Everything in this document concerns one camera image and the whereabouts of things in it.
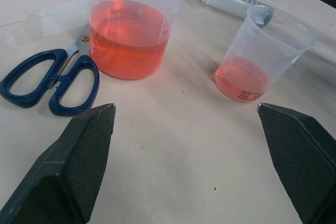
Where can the large beaker with orange liquid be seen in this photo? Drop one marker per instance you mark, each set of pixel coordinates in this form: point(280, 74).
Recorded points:
point(128, 43)

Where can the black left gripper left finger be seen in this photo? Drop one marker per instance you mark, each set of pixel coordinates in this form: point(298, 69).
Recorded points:
point(65, 166)

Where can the small beaker with orange liquid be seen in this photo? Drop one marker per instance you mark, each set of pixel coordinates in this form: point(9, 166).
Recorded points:
point(252, 66)

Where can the large plastic syringe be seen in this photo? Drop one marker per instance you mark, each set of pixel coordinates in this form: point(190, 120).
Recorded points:
point(231, 1)

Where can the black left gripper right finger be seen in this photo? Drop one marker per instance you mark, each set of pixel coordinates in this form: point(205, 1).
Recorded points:
point(302, 161)

